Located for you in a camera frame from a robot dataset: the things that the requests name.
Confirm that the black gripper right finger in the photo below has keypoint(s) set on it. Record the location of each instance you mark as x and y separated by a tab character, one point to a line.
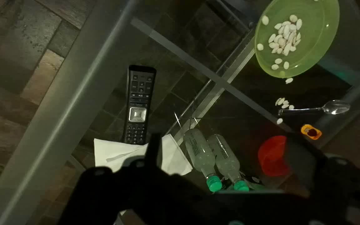
307	154

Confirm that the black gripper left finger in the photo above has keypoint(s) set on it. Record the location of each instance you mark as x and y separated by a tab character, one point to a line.
153	151

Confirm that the black tv remote control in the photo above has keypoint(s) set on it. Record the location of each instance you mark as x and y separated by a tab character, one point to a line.
138	104

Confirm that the small orange black gadget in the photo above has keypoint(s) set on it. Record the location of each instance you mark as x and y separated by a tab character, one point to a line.
312	131

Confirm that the silver metal spoon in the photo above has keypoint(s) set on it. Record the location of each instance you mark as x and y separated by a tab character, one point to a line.
334	108

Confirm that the small cluster white beans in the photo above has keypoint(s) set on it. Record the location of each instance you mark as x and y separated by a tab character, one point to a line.
282	101

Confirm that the green plastic plate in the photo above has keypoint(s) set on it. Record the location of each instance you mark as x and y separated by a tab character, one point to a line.
313	38

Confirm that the pile of white beans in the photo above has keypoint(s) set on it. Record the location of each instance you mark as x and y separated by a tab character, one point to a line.
287	38

